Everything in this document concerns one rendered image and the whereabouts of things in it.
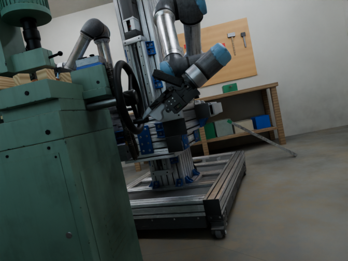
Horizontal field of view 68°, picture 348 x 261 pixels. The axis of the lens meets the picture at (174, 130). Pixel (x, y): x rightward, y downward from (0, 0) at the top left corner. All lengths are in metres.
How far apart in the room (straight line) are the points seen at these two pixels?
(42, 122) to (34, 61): 0.32
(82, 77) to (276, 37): 3.79
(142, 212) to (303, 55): 3.68
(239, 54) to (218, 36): 0.43
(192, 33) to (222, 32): 3.06
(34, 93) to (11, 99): 0.08
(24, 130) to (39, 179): 0.17
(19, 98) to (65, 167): 0.26
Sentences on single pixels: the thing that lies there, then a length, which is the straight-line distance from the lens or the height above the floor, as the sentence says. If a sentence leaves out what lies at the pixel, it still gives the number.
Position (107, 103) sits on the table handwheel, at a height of 0.81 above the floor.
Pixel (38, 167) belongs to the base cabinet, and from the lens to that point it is 0.95.
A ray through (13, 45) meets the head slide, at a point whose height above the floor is 1.12.
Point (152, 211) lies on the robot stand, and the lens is 1.60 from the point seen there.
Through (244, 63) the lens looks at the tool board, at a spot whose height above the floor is 1.26.
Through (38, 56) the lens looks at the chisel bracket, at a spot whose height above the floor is 1.04.
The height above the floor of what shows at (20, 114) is 0.82.
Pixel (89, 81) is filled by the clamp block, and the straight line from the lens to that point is 1.08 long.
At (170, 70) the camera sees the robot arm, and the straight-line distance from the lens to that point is 0.97.
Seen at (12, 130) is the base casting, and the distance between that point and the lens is 0.99.
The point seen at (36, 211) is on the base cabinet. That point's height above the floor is 0.50.
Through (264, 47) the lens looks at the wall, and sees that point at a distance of 4.49.
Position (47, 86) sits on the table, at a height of 0.87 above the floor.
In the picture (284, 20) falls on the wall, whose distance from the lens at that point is 4.66.
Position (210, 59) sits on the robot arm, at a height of 0.86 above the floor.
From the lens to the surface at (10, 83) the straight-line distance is 1.02.
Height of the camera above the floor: 0.71
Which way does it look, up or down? 4 degrees down
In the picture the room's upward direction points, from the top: 12 degrees counter-clockwise
